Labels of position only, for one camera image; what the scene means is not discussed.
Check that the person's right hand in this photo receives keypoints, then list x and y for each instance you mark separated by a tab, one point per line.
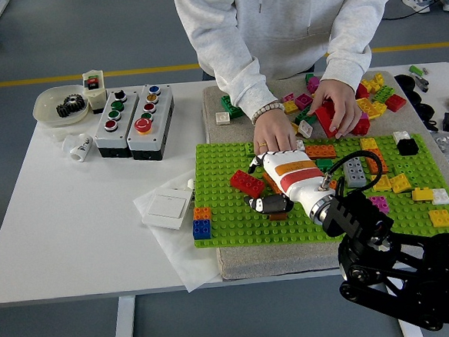
274	134

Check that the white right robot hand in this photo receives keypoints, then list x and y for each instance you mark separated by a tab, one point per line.
294	179

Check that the person's left hand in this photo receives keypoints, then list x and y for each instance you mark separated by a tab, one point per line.
343	102

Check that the red two-by-three brick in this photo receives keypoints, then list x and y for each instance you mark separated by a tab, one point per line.
323	121

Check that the person's left forearm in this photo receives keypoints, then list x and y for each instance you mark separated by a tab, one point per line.
349	55

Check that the red slope brick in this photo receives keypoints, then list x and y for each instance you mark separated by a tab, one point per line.
362	92

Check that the yellow two-by-two brick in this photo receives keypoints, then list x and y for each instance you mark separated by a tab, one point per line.
379	107
295	127
371	85
369	143
383	183
291	107
399	183
440	218

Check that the pink slope brick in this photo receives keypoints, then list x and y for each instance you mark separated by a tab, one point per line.
364	116

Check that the yellow two-by-four brick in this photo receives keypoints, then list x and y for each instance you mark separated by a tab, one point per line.
370	108

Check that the flat lime two-by-four brick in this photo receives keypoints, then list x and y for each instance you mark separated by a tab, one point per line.
250	150

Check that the white two-by-two brick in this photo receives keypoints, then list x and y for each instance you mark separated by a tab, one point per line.
441	196
300	145
401	135
223	118

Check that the red two-by-two brick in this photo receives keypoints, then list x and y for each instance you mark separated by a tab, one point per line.
362	127
395	102

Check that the white slope brick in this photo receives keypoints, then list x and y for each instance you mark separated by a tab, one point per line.
305	129

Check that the small dark green brick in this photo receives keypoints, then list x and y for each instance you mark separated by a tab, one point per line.
324	164

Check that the pink two-by-two brick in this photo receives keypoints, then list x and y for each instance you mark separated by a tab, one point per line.
379	202
313	85

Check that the orange two-by-four brick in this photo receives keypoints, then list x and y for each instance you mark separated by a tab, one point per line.
321	152

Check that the magenta two-by-two brick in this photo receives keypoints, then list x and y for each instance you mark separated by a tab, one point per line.
304	101

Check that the small pink brick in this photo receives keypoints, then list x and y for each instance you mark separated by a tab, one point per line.
289	97

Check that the brown two-by-two brick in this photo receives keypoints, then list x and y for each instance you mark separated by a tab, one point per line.
278	216

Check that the small yellow brick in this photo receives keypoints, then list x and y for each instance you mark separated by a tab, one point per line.
378	78
421	194

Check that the red two-by-four brick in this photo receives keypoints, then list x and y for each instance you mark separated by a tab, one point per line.
244	182

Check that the grey two-by-three brick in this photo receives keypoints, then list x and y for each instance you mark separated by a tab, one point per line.
354	173

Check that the black angular brick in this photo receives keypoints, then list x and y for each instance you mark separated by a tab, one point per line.
407	147

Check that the green studded baseplate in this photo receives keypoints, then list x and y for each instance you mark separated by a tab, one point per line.
229	235

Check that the lime two-by-three brick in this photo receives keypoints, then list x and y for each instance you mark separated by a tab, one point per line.
403	168

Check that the orange two-by-two brick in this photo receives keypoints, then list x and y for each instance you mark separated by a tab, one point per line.
201	213

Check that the blue two-by-two brick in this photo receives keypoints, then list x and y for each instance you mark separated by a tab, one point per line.
201	229

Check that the black round pad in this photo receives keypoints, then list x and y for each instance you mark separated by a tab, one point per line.
405	80
415	97
426	111

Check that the green lighter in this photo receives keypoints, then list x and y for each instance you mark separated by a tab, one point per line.
416	70

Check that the small silver tool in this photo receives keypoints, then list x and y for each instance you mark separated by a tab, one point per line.
421	82

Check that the small white labelled tube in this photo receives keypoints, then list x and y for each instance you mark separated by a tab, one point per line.
189	184

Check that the emergency stop control box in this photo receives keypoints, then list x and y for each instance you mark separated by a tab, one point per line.
149	141

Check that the white paper sheet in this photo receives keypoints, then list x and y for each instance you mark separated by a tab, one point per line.
188	263

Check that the four-button control box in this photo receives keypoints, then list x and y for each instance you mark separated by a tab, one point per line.
107	140

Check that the white table leg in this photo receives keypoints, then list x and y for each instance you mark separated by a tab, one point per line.
124	330
411	334

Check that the black metal gear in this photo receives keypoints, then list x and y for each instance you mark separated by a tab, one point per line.
79	106
62	111

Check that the white pipe tee fitting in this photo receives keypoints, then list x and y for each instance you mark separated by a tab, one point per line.
74	146

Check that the white plastic bowl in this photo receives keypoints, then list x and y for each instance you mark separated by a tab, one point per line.
45	108

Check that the white wall switch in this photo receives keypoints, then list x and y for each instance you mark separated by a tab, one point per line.
165	207

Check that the small white switch box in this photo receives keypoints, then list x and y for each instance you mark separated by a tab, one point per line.
97	102

